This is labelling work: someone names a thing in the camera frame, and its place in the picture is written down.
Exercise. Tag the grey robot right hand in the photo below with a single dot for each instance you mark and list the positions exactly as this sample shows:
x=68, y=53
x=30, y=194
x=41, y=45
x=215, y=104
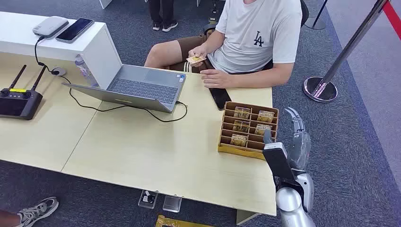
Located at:
x=300, y=150

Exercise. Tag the person's left hand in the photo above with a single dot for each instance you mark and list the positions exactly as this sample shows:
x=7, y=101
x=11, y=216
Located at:
x=216, y=79

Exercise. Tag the person's right hand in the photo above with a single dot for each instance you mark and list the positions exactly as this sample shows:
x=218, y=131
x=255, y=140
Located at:
x=199, y=50

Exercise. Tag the golden hotel key card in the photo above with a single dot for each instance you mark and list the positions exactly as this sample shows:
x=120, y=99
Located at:
x=262, y=129
x=241, y=126
x=195, y=59
x=265, y=116
x=242, y=112
x=238, y=140

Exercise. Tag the person's left forearm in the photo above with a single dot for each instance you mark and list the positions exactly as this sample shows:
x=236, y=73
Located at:
x=260, y=80

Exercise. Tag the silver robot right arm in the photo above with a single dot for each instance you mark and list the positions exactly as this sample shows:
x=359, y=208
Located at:
x=291, y=203

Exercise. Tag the person's right forearm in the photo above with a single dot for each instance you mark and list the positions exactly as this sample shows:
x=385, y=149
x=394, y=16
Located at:
x=213, y=40

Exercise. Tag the wooden card holder box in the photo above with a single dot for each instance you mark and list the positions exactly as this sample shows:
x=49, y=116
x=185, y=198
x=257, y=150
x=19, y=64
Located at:
x=247, y=153

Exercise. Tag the person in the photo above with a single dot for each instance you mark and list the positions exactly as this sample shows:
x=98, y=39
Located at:
x=257, y=31
x=161, y=12
x=36, y=211

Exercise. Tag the grey open laptop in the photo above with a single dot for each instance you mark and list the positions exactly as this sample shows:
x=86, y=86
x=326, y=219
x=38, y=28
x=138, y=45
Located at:
x=141, y=87

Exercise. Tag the pale desk leg panel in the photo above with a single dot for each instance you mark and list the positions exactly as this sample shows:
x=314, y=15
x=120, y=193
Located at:
x=246, y=217

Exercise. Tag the white raised counter shelf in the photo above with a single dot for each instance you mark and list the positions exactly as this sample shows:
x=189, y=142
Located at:
x=94, y=53

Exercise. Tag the white furniture corner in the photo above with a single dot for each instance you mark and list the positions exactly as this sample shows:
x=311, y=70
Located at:
x=105, y=3

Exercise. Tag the clear plastic water bottle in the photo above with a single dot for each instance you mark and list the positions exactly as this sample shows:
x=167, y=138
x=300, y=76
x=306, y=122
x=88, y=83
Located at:
x=85, y=72

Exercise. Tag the black smartphone with pale case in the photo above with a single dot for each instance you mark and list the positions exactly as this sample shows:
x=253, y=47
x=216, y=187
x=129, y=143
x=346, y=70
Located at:
x=75, y=29

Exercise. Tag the clear acrylic stand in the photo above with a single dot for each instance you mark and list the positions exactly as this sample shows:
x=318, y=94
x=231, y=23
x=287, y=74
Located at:
x=148, y=199
x=172, y=203

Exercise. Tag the gold patterned board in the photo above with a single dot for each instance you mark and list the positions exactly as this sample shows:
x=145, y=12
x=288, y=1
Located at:
x=175, y=222

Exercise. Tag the white power bank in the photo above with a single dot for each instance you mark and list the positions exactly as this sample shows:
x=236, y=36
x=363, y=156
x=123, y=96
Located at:
x=50, y=26

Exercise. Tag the red barrier belt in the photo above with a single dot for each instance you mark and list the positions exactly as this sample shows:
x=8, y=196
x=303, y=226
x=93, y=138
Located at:
x=393, y=17

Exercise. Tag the black remote controller with antennas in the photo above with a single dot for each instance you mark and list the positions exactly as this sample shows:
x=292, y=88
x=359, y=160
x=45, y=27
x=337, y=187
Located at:
x=18, y=105

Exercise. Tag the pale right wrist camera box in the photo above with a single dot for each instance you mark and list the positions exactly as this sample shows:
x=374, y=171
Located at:
x=277, y=161

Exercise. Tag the chrome stanchion post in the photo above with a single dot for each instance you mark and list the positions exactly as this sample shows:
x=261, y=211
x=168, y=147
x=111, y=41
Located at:
x=315, y=23
x=320, y=89

